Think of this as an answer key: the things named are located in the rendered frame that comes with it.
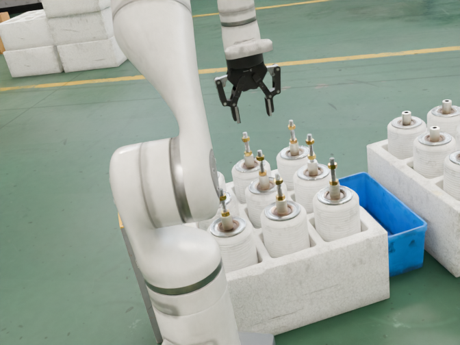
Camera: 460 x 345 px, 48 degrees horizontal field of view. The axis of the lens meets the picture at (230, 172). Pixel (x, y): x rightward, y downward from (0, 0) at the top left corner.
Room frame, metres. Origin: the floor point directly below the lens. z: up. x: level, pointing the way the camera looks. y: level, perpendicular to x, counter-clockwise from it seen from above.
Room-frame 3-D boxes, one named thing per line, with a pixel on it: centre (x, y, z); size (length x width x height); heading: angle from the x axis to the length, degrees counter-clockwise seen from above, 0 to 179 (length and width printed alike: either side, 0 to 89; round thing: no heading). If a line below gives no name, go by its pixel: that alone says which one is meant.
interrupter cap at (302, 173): (1.05, -0.19, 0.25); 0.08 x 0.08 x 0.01
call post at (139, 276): (0.91, 0.20, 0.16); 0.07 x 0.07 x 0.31; 10
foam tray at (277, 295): (1.03, -0.07, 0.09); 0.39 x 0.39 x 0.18; 10
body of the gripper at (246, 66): (1.04, -0.07, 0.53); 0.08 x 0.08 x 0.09
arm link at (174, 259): (0.49, 0.08, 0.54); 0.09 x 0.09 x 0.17; 87
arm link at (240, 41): (1.02, -0.07, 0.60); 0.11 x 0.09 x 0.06; 6
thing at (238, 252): (0.90, 0.02, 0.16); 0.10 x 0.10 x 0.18
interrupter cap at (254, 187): (1.03, -0.07, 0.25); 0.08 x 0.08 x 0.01
